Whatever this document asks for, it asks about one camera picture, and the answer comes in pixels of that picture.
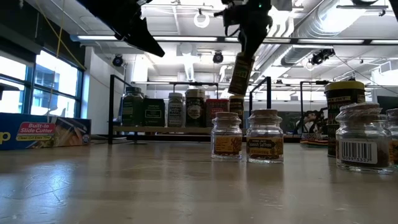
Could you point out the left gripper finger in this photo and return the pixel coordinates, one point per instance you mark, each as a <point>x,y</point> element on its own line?
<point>146,40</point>

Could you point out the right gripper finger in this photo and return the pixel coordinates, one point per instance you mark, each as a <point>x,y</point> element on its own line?
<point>257,42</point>
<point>244,43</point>

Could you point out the yellow-lid dark spice jar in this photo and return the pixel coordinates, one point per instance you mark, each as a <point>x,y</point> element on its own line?
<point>241,74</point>
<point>237,105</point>
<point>340,96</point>

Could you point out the white-lid bagel seasoning jar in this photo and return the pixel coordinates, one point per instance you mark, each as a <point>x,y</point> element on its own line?
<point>175,110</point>

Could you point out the blue-framed window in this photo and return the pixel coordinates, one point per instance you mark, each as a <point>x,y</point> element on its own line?
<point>56,81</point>

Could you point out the person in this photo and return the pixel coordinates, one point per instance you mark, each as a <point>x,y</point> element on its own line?
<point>311,121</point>

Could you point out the small round silver tin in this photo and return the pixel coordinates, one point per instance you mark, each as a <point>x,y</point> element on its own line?
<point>311,136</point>

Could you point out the red square paper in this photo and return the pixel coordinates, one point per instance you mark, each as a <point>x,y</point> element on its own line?
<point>314,143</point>

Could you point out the blue plastic wrap box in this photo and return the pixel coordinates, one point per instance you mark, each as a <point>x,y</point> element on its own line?
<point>37,132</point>

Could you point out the dark background monitor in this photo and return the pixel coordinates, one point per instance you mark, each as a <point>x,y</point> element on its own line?
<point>388,104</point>

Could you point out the round black wall camera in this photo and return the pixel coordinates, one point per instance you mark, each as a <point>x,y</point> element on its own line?
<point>117,60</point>
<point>218,57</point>

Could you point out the silver ceiling air duct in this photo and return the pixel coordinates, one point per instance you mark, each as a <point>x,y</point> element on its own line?
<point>311,21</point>

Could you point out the black ceiling-mounted camera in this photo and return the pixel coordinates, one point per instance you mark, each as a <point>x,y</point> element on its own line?
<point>321,56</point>

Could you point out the black background rig frame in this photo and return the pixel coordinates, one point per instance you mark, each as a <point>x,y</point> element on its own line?
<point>301,102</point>

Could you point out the wooden shelf with black frame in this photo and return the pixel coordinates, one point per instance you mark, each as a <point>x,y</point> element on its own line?
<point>110,109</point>

